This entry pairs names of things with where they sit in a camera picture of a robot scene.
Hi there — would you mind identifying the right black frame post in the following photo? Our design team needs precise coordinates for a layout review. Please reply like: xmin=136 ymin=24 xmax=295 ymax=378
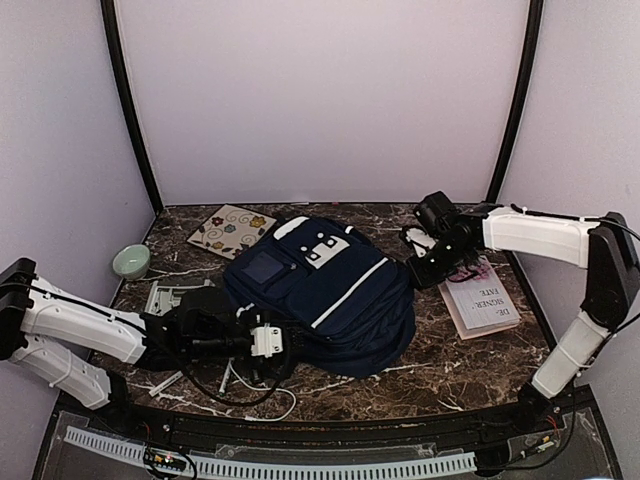
xmin=484 ymin=0 xmax=544 ymax=203

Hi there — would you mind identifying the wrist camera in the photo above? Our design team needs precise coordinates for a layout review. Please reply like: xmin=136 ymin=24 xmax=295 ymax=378
xmin=249 ymin=323 xmax=305 ymax=358
xmin=400 ymin=226 xmax=436 ymax=258

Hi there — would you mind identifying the pale green ceramic bowl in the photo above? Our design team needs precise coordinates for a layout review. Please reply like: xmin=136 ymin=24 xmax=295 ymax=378
xmin=112 ymin=244 xmax=151 ymax=281

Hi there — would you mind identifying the left black frame post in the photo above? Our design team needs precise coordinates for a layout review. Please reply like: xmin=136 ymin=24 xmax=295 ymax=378
xmin=100 ymin=0 xmax=164 ymax=216

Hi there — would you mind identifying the green capped white marker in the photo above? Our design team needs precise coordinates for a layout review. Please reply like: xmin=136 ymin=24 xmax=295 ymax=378
xmin=218 ymin=360 xmax=232 ymax=396

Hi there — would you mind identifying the grey ianra booklet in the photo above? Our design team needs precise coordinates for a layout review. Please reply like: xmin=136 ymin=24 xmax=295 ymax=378
xmin=144 ymin=279 xmax=214 ymax=316

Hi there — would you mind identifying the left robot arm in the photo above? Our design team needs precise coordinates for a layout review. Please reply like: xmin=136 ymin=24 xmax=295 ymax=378
xmin=1 ymin=258 xmax=292 ymax=436

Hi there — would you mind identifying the red capped white marker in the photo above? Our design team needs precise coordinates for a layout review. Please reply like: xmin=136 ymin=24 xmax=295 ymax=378
xmin=149 ymin=371 xmax=183 ymax=397

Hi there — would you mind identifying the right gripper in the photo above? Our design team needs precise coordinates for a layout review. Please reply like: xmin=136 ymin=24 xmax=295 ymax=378
xmin=408 ymin=236 xmax=473 ymax=290

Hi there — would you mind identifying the navy blue student backpack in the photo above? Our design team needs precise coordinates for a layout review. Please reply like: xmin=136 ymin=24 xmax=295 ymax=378
xmin=223 ymin=216 xmax=416 ymax=378

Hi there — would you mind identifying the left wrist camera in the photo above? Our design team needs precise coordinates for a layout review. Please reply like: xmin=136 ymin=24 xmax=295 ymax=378
xmin=249 ymin=323 xmax=305 ymax=358

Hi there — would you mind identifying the white charger with cable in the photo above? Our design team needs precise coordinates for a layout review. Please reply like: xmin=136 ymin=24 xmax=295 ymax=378
xmin=229 ymin=362 xmax=296 ymax=424

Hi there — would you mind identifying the grey slotted cable duct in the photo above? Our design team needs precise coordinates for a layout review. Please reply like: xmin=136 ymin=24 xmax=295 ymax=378
xmin=63 ymin=427 xmax=477 ymax=479

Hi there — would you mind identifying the pink flowered white book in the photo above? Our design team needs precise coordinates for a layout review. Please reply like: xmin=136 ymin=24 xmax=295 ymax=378
xmin=438 ymin=256 xmax=521 ymax=340

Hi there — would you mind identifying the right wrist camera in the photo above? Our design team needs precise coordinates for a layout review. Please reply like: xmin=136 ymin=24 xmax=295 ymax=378
xmin=400 ymin=226 xmax=436 ymax=258

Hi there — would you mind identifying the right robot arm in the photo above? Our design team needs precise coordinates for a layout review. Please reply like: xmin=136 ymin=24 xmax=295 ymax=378
xmin=403 ymin=191 xmax=639 ymax=434

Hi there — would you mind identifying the black frame post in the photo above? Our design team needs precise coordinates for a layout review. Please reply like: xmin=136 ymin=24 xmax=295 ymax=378
xmin=484 ymin=0 xmax=544 ymax=203
xmin=100 ymin=0 xmax=164 ymax=216

